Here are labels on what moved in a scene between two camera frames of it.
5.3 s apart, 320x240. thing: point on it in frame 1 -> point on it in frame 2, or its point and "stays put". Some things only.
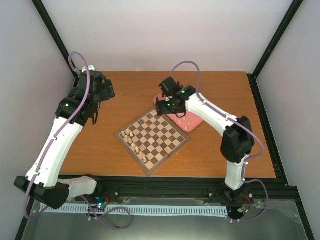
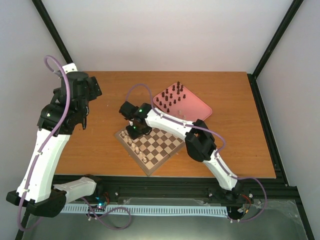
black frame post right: (252, 77) stays put
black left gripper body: (109, 93) -> (95, 92)
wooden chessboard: (152, 140) stays put
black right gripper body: (170, 109) -> (137, 132)
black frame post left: (44, 12) stays put
